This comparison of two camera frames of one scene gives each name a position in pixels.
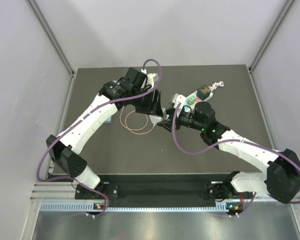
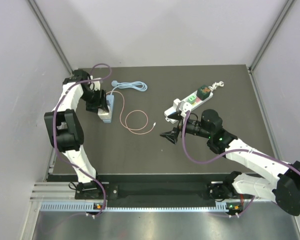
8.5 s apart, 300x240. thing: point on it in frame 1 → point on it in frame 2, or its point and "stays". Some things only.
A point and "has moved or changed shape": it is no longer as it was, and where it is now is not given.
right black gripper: x=168 y=123 → x=172 y=136
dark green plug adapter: x=203 y=92 stays
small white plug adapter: x=155 y=119 has moved or changed shape
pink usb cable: x=126 y=127 stays
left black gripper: x=156 y=104 → x=99 y=102
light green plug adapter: x=191 y=100 stays
